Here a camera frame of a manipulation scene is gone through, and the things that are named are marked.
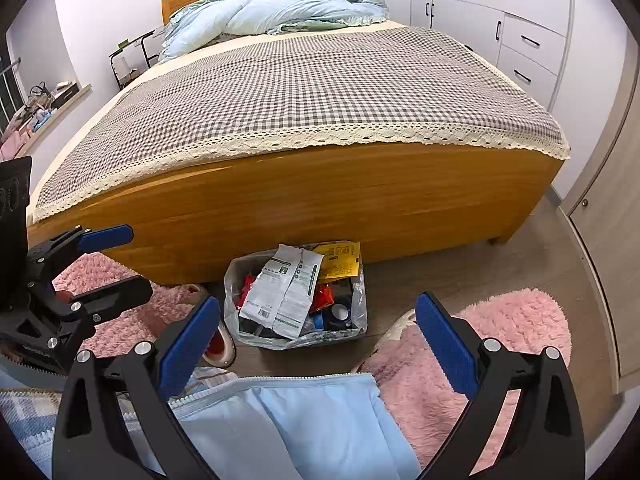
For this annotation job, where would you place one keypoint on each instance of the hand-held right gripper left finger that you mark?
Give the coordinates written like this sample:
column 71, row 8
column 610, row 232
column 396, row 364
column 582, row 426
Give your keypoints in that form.
column 190, row 345

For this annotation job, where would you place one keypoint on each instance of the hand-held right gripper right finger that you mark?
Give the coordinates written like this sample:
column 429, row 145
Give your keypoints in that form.
column 447, row 345

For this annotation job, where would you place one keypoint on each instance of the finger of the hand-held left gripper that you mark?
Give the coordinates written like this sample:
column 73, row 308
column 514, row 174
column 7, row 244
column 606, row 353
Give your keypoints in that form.
column 107, row 237
column 120, row 295

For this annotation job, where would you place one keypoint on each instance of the translucent plastic bin bag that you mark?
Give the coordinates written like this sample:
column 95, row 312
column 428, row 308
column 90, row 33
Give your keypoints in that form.
column 235, row 325

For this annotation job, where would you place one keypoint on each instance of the large red snack bag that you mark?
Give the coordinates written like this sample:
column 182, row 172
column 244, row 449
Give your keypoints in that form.
column 247, row 287

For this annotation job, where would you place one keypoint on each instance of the white green wipes packet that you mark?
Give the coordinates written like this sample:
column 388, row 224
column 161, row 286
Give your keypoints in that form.
column 305, row 280
column 270, row 285

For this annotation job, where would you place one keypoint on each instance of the blue scalloped round lid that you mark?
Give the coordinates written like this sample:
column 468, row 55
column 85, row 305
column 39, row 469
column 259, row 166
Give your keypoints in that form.
column 340, row 312

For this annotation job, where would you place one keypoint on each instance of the yellow snack packet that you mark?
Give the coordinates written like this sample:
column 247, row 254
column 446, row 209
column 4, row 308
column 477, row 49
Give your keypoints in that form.
column 340, row 257

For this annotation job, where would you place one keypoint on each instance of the cream slipper red lining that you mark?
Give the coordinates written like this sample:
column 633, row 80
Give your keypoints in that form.
column 220, row 347
column 197, row 291

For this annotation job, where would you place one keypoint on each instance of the cream floral slipper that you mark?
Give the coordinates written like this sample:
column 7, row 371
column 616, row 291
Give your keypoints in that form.
column 395, row 332

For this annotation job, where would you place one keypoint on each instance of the pink fluffy rug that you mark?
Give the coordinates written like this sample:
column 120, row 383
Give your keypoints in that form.
column 500, row 320

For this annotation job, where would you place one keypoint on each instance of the pink bag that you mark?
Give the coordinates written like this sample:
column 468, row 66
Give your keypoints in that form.
column 12, row 145

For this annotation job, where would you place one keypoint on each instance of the blue packet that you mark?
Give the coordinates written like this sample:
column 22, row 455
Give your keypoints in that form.
column 42, row 121

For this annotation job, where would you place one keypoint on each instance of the person's light blue pyjamas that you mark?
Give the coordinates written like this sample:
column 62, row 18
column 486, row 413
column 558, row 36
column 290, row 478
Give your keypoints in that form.
column 300, row 425

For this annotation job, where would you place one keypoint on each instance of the beige window sill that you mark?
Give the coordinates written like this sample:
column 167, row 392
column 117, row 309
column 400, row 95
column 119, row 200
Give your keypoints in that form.
column 75, row 102

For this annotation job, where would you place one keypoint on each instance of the black box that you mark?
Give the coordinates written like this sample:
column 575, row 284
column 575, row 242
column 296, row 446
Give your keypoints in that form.
column 65, row 96

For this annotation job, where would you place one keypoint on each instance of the black handbag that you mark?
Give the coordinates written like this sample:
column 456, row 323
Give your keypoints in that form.
column 39, row 96

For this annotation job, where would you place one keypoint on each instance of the white cylinder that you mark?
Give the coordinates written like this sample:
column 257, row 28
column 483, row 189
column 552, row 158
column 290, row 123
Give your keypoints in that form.
column 121, row 66

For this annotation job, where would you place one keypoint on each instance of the black metal bedside rack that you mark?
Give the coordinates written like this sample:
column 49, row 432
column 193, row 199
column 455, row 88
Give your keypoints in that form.
column 145, row 55

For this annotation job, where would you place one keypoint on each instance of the light blue duvet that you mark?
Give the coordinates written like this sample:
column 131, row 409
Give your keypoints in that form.
column 260, row 10

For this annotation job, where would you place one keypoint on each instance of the green ruffled quilt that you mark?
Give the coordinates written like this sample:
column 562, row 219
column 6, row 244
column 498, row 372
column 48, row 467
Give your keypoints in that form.
column 320, row 24

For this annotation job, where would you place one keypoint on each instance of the white wardrobe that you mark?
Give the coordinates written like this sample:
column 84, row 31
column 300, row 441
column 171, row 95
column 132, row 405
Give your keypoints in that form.
column 475, row 5

